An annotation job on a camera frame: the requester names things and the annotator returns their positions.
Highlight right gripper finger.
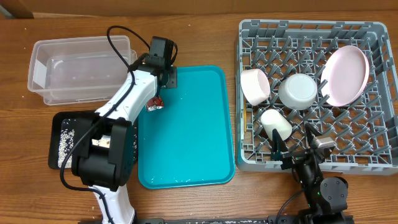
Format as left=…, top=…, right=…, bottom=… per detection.
left=304, top=123, right=322, bottom=142
left=271, top=129, right=288, bottom=159

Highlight red foil snack wrapper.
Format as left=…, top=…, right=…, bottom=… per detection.
left=146, top=96, right=164, bottom=111

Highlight white paper cup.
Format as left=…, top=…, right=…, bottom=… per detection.
left=260, top=109, right=292, bottom=140

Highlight white round bowl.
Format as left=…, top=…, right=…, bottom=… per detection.
left=278, top=73, right=318, bottom=110

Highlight small bowl with food scraps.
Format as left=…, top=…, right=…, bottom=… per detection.
left=240, top=68, right=271, bottom=106

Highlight pink round plate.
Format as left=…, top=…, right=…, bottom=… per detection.
left=321, top=45, right=370, bottom=107

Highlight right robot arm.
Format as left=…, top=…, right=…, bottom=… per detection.
left=267, top=123, right=354, bottom=224

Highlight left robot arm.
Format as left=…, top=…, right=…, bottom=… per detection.
left=66, top=37, right=178, bottom=223

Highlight grey dishwasher rack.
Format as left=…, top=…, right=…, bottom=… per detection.
left=235, top=19, right=397, bottom=175

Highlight teal serving tray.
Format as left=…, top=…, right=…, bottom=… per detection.
left=137, top=65, right=236, bottom=189

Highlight clear plastic storage bin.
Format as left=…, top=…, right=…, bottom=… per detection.
left=27, top=36, right=127, bottom=106

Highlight black rectangular tray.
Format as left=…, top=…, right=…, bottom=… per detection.
left=48, top=110, right=138, bottom=170

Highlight spilled rice food scraps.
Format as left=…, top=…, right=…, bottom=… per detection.
left=55, top=119, right=138, bottom=169

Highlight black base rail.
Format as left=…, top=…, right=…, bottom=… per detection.
left=77, top=215, right=354, bottom=224

